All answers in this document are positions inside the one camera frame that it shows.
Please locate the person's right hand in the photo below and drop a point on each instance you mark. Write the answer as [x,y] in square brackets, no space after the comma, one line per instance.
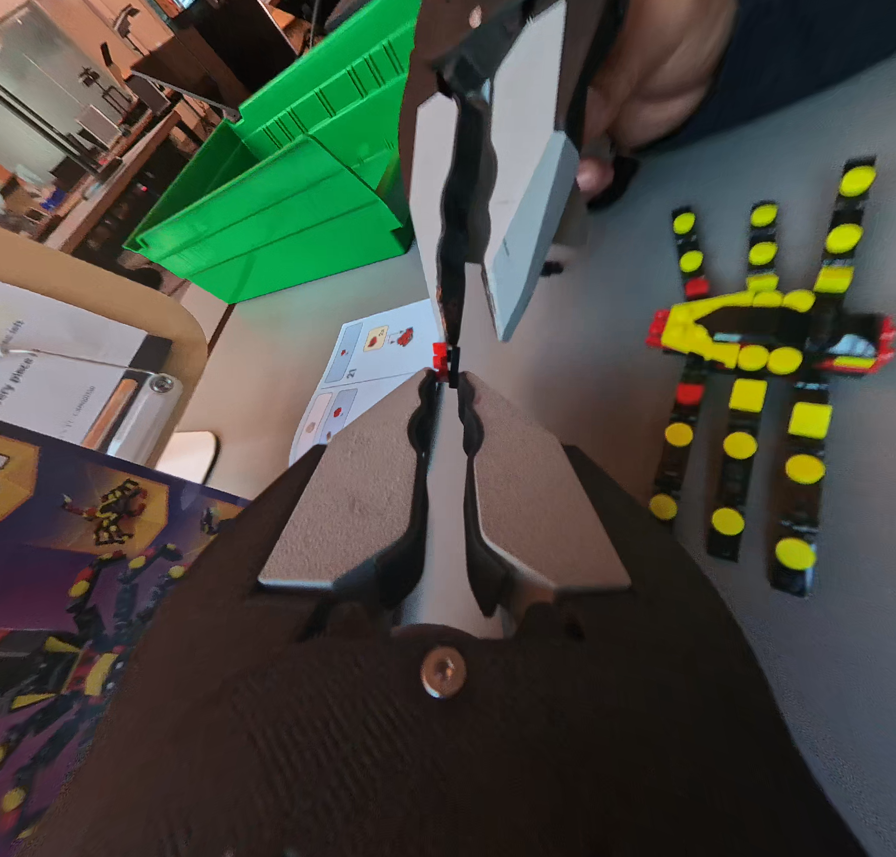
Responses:
[672,45]

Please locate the white printed paper sheet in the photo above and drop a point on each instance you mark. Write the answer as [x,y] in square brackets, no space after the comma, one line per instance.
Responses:
[63,360]

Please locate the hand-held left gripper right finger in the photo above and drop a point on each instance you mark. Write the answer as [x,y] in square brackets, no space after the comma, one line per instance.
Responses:
[539,514]

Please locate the grey metal bar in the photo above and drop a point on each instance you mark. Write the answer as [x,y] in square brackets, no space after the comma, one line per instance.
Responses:
[182,94]

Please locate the wooden clipboard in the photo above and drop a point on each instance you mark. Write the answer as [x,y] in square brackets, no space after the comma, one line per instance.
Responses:
[175,325]

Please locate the black yellow lego spider model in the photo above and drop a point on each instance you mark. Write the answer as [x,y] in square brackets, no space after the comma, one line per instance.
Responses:
[756,353]

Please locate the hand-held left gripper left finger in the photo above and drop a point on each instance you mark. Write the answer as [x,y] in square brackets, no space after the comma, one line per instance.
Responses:
[350,507]

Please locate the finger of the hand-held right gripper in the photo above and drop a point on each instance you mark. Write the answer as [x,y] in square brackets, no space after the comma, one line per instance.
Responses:
[427,185]
[525,192]

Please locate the purple lego box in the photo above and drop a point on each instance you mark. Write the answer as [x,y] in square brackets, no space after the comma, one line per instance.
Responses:
[70,591]

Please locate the metal clipboard clip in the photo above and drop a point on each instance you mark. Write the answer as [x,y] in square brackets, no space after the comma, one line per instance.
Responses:
[150,402]

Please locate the small red black lego piece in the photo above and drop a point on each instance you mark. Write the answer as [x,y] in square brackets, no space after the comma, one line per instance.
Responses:
[439,360]

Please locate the wooden desk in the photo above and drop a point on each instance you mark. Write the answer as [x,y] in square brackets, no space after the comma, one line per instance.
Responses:
[91,192]

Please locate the lego instruction booklet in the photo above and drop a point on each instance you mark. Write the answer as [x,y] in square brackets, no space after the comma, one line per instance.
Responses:
[364,381]

